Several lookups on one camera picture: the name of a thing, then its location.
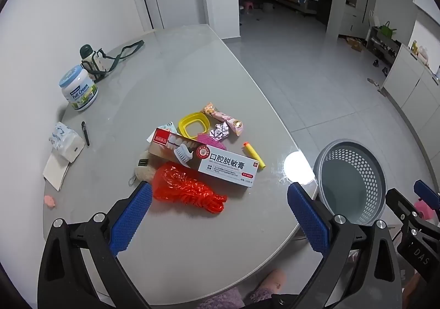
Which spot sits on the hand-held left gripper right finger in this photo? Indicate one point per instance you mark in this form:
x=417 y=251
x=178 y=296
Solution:
x=307 y=216

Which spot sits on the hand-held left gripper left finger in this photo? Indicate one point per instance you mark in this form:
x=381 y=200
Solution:
x=132 y=216

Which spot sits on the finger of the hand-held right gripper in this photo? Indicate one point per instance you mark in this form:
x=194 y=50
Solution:
x=400 y=204
x=426 y=192

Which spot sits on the grey perforated waste basket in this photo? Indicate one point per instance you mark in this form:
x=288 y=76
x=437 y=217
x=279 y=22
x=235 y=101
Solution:
x=347 y=185

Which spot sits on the red plastic bag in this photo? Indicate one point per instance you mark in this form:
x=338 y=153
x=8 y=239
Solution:
x=185 y=188

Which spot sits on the yellow foam dart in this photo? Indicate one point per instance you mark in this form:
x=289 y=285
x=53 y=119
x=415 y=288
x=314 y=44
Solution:
x=256 y=156

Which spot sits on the clear plastic wrapper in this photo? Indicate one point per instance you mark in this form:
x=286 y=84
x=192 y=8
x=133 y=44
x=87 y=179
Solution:
x=168 y=127

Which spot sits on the red white toothpaste box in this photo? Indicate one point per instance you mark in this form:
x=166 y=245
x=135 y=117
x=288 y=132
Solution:
x=223 y=164

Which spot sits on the pink plastic shuttlecock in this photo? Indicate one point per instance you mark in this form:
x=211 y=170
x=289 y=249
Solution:
x=209 y=140

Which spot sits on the pink snack packet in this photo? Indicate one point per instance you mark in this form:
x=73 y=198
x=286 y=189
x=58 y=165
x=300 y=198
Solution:
x=237 y=125

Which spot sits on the silver foil wrapper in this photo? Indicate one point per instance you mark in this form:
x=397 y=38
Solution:
x=220 y=130

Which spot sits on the pink fuzzy slipper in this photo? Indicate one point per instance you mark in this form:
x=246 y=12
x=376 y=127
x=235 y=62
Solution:
x=266 y=283

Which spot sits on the small pink eraser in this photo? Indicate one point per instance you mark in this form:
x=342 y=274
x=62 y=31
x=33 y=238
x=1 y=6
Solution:
x=50 y=200

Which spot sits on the white paper sheet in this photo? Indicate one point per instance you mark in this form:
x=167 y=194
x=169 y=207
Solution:
x=55 y=171

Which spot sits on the black pen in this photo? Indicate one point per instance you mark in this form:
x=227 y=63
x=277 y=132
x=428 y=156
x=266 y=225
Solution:
x=85 y=132

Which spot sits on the white tissue pack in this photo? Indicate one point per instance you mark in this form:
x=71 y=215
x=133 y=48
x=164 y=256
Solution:
x=65 y=140

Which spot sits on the white sideboard cabinet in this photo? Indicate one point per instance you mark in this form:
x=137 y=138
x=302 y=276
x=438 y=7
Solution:
x=412 y=85

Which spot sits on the purple fuzzy pants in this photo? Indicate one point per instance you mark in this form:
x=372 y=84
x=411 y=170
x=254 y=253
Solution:
x=220 y=299

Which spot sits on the white milk powder can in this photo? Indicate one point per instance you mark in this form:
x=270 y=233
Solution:
x=80 y=92

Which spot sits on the clear plastic bag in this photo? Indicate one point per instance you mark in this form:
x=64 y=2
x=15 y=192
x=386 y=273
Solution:
x=423 y=55

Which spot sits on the yellow container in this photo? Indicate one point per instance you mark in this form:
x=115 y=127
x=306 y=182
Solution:
x=414 y=46

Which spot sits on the grey shoe rack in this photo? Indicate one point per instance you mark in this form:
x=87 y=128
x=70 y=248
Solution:
x=381 y=44

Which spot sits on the cardboard box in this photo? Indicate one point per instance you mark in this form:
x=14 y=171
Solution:
x=354 y=44

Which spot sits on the green tote bag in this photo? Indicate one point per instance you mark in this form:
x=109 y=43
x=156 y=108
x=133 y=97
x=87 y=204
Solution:
x=387 y=31

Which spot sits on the white paper bag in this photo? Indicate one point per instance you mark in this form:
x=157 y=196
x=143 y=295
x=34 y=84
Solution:
x=374 y=19

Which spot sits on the white bucket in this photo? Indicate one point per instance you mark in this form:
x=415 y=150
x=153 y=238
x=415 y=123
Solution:
x=268 y=7

